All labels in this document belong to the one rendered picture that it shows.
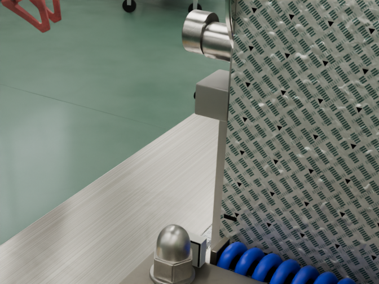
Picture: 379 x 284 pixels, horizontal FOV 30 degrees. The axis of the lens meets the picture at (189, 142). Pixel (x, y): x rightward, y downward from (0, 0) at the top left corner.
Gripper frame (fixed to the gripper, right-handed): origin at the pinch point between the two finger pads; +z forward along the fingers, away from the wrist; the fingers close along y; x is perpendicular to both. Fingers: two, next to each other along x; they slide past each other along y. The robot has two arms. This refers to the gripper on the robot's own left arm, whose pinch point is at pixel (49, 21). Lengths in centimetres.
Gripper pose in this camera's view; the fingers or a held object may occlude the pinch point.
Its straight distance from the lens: 117.8
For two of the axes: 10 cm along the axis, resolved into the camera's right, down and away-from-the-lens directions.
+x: -8.8, 3.6, 3.1
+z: 4.5, 8.3, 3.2
